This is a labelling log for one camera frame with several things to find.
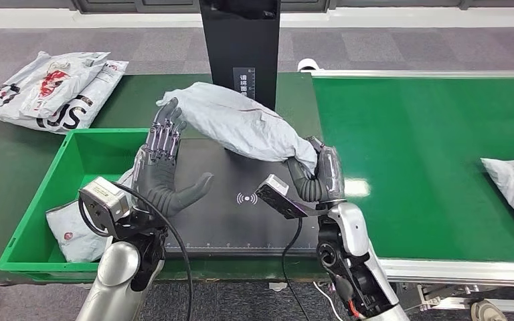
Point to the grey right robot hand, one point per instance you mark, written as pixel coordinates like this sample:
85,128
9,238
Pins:
328,177

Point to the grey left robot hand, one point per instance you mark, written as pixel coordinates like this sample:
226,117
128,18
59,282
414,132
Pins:
159,177

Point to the white parcel bag black letters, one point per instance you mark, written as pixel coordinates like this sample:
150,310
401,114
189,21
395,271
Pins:
95,102

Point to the green conveyor belt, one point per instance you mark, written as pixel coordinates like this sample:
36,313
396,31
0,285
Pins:
416,133

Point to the white conveyor roller end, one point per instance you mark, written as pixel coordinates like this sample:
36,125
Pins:
308,65

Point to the black inbound scanner machine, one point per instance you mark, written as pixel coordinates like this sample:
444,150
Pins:
239,44

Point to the conveyor caster wheel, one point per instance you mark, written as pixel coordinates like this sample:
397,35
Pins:
488,311

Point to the green plastic crate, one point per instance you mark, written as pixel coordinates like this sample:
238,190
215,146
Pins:
97,155

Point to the black yellow label sticker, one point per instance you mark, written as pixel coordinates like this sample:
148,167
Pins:
243,82

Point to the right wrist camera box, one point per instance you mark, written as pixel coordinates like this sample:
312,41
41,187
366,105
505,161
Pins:
279,197

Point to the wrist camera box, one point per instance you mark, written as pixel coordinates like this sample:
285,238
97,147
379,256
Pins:
279,197
104,199

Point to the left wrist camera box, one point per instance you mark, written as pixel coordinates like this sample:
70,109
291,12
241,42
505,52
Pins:
104,199

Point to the white table bracket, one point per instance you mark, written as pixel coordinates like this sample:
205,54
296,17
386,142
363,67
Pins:
278,286

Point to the aluminium conveyor frame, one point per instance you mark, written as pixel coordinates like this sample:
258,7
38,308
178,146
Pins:
461,272

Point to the glass partition frame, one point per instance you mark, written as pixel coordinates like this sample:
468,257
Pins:
106,5

